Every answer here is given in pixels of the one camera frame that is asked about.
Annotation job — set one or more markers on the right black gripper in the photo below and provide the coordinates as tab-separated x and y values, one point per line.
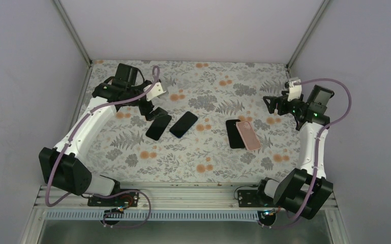
281	99

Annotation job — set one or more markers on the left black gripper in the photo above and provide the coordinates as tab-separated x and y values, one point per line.
145	111

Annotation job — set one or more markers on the black phone with pink edge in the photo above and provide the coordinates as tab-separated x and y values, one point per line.
158	127

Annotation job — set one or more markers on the pink phone case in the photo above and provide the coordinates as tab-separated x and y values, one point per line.
248	135

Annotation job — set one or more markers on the black phone case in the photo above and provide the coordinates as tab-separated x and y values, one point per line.
234	137

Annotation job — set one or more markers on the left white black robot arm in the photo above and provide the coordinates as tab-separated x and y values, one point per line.
62	166

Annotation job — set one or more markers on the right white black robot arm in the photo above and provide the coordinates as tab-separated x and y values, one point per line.
305	189

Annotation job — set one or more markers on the floral patterned table mat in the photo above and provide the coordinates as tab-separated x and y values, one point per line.
215	93

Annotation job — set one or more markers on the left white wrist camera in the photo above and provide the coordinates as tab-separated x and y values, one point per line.
156	91

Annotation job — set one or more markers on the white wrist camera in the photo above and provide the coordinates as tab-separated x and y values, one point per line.
294	87
156	91

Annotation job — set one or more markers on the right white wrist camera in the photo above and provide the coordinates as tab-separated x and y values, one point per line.
294	87

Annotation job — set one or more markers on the aluminium rail frame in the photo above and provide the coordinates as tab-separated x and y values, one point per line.
172	196

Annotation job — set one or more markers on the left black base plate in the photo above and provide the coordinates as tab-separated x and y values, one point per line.
125	198

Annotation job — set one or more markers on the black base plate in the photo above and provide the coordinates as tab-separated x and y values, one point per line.
125	198
253	199

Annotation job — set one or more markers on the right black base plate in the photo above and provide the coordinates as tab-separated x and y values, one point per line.
253	199

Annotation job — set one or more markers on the slotted grey cable duct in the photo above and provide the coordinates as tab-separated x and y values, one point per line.
156	215

